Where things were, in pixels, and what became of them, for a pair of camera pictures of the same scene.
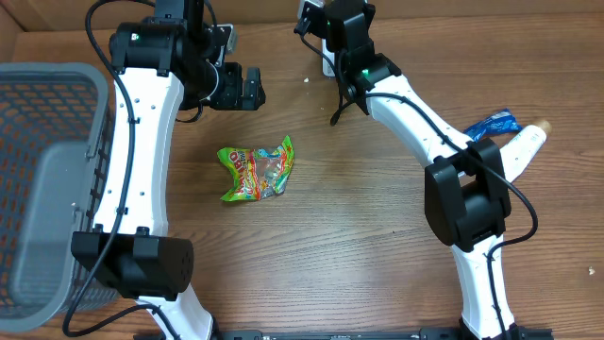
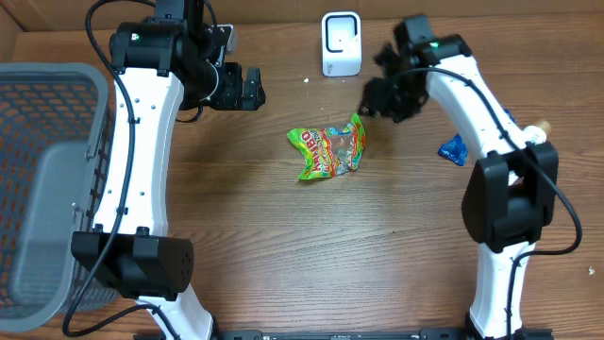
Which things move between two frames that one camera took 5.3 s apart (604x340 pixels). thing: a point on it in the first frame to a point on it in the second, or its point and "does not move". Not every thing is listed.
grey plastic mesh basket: [57, 142] does not move
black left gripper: [233, 96] does not move
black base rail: [522, 332] does not move
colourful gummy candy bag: [260, 173] to [332, 151]
